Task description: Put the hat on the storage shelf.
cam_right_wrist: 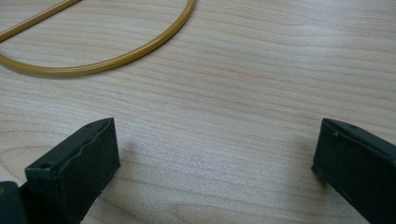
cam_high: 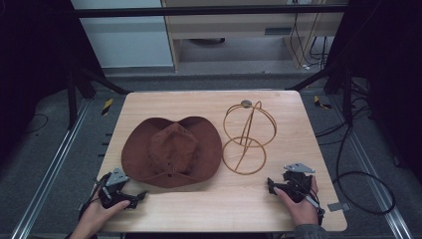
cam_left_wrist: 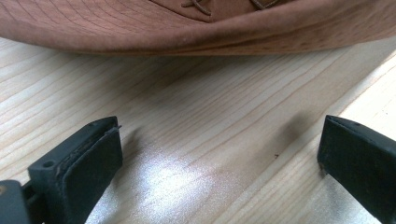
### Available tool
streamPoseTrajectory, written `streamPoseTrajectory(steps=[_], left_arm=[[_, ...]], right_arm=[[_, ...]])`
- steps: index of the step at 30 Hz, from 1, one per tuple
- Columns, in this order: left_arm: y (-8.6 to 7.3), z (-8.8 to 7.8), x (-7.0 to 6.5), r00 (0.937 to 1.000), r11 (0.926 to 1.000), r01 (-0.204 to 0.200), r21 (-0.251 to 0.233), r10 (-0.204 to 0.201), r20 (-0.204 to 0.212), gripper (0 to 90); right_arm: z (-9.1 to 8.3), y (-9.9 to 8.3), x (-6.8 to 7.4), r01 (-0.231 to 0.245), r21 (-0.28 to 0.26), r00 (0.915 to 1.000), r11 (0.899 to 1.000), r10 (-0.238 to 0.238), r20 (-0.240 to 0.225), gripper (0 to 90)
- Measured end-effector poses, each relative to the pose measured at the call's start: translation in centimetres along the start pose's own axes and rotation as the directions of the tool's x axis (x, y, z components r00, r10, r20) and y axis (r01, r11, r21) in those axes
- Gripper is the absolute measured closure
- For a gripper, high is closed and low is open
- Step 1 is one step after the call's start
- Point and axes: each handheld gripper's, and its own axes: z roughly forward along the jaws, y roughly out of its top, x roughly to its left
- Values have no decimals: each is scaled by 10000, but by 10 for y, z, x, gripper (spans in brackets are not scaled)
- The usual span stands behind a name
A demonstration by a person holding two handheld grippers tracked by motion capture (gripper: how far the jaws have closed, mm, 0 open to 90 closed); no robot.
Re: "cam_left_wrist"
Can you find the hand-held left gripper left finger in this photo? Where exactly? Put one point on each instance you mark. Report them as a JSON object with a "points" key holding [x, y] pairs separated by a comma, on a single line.
{"points": [[81, 174]]}

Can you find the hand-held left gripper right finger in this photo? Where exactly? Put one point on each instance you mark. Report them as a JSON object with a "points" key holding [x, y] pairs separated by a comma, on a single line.
{"points": [[361, 161]]}

